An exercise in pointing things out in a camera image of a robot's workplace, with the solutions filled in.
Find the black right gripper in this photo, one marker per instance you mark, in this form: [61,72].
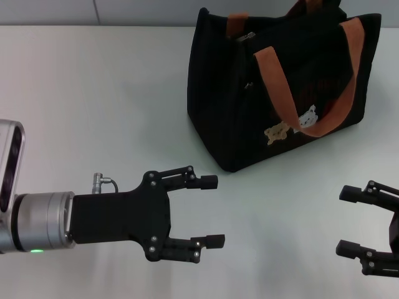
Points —
[395,233]

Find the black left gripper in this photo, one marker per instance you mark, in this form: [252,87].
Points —
[118,216]

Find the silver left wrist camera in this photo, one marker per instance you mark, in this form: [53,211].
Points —
[11,162]

